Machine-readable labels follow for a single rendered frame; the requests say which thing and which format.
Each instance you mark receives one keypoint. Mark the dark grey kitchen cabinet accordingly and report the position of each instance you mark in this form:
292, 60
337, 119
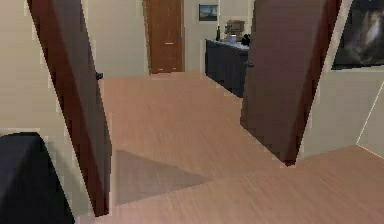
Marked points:
225, 63

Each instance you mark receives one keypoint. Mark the orange brown room door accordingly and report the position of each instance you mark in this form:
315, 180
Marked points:
165, 35

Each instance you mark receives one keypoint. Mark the dark green bottle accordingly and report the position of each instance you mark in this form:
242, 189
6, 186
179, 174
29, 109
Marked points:
218, 34

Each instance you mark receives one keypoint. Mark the pale blue cup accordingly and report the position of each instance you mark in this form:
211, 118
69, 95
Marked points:
233, 39

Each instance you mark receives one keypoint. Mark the black round kettle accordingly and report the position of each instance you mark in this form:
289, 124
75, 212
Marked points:
246, 39

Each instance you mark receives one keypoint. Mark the beige coffee machine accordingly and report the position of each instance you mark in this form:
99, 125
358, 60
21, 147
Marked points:
235, 28

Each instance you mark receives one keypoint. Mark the dark brown room door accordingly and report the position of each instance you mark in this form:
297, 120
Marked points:
283, 80
78, 100

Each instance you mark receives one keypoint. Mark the black furniture block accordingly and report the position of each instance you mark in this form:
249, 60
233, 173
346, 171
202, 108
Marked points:
26, 181

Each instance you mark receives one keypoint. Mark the large dark framed picture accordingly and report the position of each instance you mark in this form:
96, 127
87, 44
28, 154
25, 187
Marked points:
363, 35

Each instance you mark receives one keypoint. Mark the small framed wall picture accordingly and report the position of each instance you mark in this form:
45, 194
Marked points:
208, 12

